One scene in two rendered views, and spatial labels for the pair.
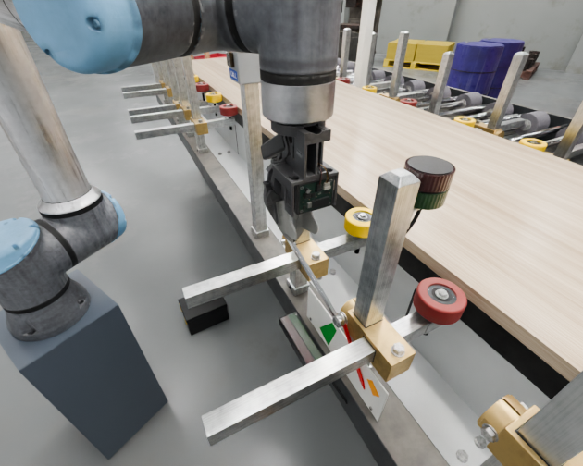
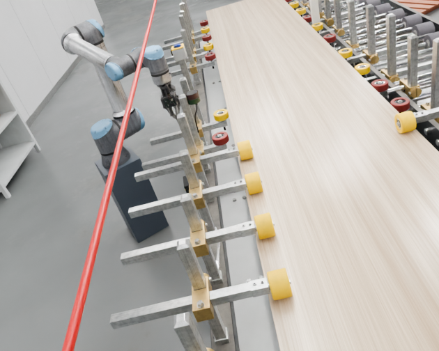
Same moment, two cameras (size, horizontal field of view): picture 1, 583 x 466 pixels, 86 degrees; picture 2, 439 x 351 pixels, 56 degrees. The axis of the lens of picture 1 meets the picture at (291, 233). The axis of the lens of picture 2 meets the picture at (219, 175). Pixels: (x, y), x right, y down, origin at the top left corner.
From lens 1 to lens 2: 1.75 m
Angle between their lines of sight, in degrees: 26
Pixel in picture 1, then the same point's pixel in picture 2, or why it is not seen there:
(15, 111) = (106, 79)
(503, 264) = (253, 127)
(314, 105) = (160, 80)
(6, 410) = not seen: hidden behind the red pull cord
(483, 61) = not seen: outside the picture
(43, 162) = (113, 96)
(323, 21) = (156, 64)
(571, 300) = (260, 137)
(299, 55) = (153, 71)
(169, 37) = (129, 71)
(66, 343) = (120, 170)
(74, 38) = (113, 76)
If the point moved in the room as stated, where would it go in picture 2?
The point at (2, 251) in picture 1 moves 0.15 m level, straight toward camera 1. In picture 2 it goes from (101, 129) to (107, 137)
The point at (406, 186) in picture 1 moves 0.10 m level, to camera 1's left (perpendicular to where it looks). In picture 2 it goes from (181, 98) to (163, 99)
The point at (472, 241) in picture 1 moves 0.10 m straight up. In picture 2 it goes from (252, 120) to (248, 102)
